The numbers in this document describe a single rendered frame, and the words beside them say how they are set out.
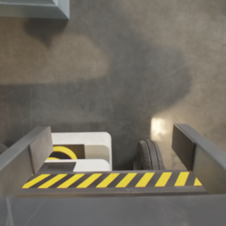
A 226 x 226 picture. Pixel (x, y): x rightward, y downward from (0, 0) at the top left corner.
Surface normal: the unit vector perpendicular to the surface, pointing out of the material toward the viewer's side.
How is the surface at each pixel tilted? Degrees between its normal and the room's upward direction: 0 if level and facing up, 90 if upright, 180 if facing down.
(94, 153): 0
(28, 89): 0
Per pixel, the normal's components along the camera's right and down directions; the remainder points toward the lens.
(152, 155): -0.02, -0.68
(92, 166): -0.02, -0.96
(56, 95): 0.00, 0.26
